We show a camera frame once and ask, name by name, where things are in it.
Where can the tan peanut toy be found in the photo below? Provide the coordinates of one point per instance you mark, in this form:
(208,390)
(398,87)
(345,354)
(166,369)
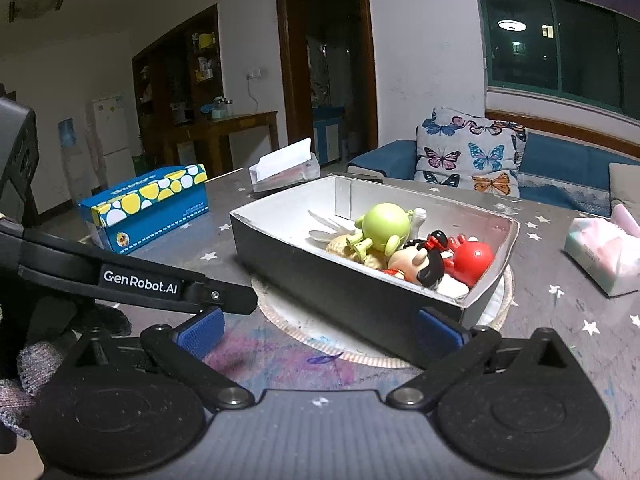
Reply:
(374,259)

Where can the wooden side table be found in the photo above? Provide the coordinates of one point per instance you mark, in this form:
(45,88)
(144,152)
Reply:
(214,135)

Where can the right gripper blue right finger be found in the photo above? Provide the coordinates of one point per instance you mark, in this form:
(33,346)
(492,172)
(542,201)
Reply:
(453,353)

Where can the white open paper box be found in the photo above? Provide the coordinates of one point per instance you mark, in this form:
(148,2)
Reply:
(294,164)

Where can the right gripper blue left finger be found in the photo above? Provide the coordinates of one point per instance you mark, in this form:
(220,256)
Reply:
(180,353)

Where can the blue sofa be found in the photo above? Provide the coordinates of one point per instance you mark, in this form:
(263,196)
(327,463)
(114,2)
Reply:
(554,171)

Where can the round woven placemat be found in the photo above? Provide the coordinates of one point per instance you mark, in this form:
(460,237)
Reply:
(311,329)

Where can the butterfly print pillow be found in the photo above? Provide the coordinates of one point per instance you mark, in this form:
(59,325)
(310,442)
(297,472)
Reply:
(468,152)

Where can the gloved left hand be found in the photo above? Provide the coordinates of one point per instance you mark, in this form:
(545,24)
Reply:
(36,365)

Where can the blue yellow tissue box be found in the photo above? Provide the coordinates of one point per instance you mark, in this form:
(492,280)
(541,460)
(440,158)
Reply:
(130,215)

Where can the water dispenser bottle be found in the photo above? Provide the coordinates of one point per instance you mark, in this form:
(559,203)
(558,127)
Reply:
(76,162)

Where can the black-haired doll figure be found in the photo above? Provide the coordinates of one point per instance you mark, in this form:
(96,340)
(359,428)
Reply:
(420,262)

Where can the window with green frame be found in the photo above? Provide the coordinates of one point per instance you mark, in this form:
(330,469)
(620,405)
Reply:
(564,48)

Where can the dark wooden shelf cabinet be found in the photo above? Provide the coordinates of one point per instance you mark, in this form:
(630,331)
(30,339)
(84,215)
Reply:
(174,77)

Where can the pink soft tissue pack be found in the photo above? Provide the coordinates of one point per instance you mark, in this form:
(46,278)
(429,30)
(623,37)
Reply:
(607,250)

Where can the beige cushion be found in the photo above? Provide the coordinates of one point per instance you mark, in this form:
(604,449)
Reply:
(625,185)

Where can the grey open cardboard box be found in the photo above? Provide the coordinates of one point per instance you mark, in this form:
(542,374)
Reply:
(297,240)

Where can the red round toy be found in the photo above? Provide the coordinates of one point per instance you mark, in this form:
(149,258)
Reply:
(469,259)

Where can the white refrigerator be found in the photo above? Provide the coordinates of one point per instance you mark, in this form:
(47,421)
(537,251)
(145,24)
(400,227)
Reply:
(111,132)

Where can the green one-eyed monster toy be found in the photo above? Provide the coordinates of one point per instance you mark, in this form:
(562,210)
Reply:
(384,228)

